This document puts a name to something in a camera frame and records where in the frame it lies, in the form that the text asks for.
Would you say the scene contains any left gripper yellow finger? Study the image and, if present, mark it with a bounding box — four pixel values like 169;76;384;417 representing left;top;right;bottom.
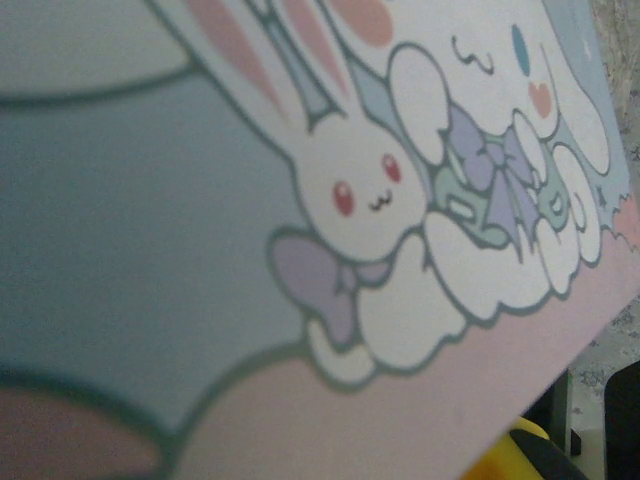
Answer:
477;413;609;480

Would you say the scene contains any blue cartoon tin box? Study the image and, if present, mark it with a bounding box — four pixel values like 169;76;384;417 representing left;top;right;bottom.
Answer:
0;0;640;480

